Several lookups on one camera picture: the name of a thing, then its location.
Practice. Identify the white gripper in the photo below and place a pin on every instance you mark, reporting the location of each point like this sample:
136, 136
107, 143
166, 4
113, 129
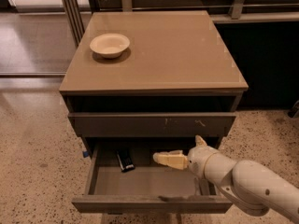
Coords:
196, 160

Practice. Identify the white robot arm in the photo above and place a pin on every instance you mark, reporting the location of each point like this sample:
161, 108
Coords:
250, 186

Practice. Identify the open middle drawer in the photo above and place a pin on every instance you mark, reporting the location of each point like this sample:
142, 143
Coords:
150, 187

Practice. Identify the grey drawer cabinet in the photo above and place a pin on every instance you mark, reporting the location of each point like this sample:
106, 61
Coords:
176, 63

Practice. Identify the closed top drawer front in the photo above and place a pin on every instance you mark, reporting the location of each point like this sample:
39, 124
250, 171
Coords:
143, 125

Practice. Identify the blue tape piece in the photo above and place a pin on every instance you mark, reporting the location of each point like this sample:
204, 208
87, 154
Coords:
85, 154

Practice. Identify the white paper bowl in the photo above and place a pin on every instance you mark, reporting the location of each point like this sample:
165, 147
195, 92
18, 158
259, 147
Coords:
110, 46

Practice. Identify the metal railing frame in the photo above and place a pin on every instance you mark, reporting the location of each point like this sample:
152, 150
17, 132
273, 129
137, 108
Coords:
227, 15

